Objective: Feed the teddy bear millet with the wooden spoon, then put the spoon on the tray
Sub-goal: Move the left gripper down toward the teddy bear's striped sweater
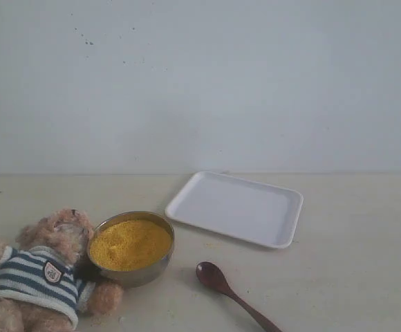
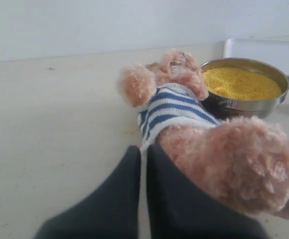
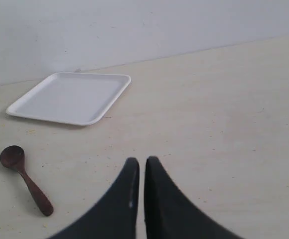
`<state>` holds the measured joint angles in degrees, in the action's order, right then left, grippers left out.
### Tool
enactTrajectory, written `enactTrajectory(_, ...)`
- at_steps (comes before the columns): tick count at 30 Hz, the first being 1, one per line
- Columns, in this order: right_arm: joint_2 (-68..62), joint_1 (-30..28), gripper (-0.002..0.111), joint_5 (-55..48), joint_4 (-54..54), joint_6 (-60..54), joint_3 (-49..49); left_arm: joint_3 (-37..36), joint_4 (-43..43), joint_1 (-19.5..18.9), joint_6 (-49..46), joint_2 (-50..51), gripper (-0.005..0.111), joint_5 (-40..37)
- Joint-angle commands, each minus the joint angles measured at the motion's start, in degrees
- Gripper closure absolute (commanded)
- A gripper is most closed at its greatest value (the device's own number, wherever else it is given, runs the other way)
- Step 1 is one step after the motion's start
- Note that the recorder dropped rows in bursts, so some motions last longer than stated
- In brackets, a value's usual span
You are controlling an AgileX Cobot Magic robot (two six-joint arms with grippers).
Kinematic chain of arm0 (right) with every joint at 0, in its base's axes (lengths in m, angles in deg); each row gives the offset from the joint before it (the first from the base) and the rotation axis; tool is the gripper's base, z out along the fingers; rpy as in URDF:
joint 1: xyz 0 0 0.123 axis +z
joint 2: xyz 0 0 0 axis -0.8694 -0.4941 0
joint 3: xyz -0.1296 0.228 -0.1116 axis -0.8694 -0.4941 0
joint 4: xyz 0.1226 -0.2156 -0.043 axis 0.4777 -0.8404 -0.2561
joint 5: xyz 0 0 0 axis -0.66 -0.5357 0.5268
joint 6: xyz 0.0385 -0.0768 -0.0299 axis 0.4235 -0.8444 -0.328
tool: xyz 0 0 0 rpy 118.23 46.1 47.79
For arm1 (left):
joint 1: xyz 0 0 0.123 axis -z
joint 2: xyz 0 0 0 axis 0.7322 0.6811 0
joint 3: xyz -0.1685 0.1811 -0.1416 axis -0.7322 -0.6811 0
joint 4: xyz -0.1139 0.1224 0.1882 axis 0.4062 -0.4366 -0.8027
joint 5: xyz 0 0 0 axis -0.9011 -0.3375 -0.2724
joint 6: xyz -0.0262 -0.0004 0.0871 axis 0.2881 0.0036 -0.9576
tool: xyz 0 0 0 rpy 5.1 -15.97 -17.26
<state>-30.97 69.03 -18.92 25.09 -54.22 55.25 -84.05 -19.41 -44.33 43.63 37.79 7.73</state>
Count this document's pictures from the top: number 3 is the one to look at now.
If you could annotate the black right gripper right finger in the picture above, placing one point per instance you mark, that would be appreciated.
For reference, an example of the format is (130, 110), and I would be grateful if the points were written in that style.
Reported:
(169, 214)

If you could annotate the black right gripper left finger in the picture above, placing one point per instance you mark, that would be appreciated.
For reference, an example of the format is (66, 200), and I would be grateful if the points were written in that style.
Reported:
(114, 216)

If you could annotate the dark brown wooden spoon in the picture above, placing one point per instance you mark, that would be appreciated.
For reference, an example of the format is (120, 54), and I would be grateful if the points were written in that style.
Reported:
(13, 157)

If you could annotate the white rectangular tray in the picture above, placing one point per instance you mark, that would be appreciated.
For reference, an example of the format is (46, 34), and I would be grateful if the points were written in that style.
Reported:
(79, 99)

